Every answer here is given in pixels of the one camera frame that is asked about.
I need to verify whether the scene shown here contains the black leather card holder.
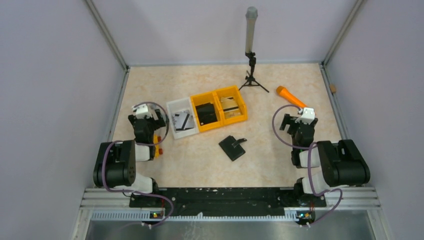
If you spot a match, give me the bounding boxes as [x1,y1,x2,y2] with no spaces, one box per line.
[218,135,247,162]

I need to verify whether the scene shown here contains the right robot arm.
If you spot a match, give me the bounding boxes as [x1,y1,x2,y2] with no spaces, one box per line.
[279,113,371,206]

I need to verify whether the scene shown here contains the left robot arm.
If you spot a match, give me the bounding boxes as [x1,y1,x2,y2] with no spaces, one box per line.
[93,104,169,207]

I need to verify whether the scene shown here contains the white card in bin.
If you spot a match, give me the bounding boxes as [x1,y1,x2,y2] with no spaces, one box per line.
[172,110,195,131]

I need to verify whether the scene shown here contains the black cards stack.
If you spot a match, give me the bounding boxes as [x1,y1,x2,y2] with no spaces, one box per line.
[195,103,218,126]

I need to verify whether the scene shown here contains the yellow bin with black cards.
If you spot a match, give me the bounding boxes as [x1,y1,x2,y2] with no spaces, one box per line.
[190,91,224,133]

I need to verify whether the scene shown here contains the yellow bin with beige cards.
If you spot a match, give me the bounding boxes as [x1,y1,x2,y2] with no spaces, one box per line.
[215,85,248,126]

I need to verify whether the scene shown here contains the beige striped cards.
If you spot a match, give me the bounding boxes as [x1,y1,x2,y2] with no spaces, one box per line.
[220,97,242,119]

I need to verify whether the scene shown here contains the yellow toy car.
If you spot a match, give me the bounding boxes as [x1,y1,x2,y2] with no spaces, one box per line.
[153,134,163,159]

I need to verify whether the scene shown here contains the white plastic bin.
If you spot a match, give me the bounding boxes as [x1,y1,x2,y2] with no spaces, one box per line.
[166,97,199,140]

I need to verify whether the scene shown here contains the orange toy microphone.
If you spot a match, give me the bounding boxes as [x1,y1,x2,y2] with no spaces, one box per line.
[276,85,307,109]

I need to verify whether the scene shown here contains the black mini tripod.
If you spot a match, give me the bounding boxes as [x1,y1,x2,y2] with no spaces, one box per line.
[239,52,270,93]

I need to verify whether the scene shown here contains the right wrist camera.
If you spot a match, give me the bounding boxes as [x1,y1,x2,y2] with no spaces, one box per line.
[295,107,316,125]

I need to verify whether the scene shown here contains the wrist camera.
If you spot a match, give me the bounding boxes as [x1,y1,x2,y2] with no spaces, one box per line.
[295,107,316,125]
[132,103,153,120]

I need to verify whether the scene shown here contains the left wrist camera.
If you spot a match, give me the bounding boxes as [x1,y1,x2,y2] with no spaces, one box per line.
[132,103,153,120]

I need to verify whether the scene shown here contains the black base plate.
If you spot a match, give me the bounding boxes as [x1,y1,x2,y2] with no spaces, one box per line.
[129,187,327,218]

